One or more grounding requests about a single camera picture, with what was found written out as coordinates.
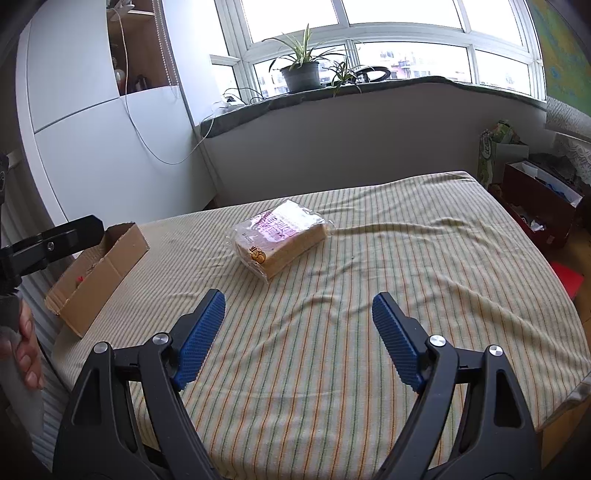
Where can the brown cardboard box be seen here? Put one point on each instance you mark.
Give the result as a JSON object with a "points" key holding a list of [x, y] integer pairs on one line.
{"points": [[101, 277]]}

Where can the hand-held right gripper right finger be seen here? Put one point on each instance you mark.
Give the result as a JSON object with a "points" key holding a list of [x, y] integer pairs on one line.
{"points": [[397, 341]]}

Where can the flat red item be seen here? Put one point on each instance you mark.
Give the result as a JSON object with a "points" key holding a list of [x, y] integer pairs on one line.
{"points": [[568, 279]]}

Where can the person's left hand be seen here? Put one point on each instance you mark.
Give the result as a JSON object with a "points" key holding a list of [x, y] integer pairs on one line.
{"points": [[28, 350]]}

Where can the wall poster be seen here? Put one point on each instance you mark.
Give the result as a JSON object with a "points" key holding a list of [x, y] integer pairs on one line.
{"points": [[563, 55]]}

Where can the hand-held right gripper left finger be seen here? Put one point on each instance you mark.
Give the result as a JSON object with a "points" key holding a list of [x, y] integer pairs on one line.
{"points": [[203, 337]]}

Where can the large potted spider plant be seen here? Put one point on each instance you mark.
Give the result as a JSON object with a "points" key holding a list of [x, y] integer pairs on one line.
{"points": [[300, 76]]}

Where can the green paper bag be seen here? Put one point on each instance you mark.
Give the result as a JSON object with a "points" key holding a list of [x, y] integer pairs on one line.
{"points": [[494, 157]]}

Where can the grey windowsill cover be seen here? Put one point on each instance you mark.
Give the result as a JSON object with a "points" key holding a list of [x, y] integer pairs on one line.
{"points": [[369, 90]]}

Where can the grey patterned cloth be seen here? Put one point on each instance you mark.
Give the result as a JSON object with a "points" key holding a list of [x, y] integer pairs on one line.
{"points": [[568, 120]]}

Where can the white cabinet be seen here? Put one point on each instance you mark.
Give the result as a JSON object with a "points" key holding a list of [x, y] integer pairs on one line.
{"points": [[92, 138]]}

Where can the white window frame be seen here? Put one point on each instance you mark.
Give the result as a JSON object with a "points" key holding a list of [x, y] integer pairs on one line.
{"points": [[466, 37]]}

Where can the small potted plant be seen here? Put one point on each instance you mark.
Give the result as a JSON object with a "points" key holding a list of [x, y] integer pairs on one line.
{"points": [[344, 76]]}

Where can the white ribbed radiator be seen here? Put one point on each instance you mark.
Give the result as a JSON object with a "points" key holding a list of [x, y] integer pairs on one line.
{"points": [[46, 415]]}

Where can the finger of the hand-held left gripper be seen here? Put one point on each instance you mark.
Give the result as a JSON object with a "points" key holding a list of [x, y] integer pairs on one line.
{"points": [[64, 237]]}

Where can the dark red open box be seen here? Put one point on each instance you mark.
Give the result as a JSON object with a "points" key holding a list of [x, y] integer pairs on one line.
{"points": [[531, 203]]}

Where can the clear bagged sliced bread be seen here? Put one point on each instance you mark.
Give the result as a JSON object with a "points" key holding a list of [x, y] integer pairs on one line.
{"points": [[277, 240]]}

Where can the striped beige tablecloth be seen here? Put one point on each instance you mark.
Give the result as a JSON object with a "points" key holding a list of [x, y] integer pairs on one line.
{"points": [[369, 258]]}

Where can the white charger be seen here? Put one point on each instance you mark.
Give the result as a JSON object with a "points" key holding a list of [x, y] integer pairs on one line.
{"points": [[231, 104]]}

